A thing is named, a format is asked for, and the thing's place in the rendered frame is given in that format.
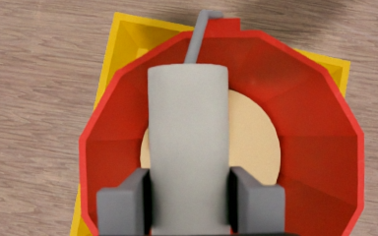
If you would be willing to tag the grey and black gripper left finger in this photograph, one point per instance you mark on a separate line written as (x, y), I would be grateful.
(126, 210)

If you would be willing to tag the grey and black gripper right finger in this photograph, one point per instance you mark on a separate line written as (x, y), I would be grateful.
(253, 206)

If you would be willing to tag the yellow square tray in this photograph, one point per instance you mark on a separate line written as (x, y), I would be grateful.
(131, 37)

